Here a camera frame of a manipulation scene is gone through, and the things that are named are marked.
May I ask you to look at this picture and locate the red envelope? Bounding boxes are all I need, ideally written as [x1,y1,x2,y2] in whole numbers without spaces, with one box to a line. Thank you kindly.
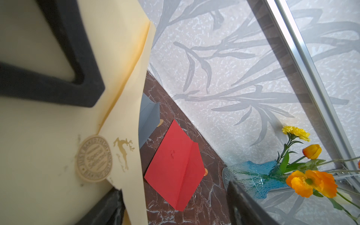
[144,121,206,212]

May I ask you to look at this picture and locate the orange and yellow flowers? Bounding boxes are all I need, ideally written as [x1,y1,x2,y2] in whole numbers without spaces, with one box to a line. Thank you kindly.
[273,126,360,225]

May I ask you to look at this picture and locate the tan kraft envelope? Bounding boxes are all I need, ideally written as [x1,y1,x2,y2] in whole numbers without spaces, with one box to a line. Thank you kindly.
[1,1,156,225]

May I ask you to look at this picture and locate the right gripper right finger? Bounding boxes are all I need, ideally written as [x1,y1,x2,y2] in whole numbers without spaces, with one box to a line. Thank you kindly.
[226,181,279,225]

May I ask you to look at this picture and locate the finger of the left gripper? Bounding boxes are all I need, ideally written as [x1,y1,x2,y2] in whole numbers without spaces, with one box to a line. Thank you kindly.
[1,1,105,107]

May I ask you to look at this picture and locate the horizontal aluminium frame bar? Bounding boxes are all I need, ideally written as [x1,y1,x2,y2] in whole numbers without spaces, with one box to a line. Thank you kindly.
[330,168,360,194]

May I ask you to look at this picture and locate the blue glass vase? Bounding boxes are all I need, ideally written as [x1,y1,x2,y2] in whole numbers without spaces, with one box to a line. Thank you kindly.
[222,160,288,199]

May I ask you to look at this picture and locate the grey envelope with gold seal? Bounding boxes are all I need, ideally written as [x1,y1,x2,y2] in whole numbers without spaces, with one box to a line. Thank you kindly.
[138,93,160,148]

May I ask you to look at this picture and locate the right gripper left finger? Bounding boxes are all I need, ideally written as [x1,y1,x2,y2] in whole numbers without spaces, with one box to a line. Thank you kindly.
[76,188,125,225]

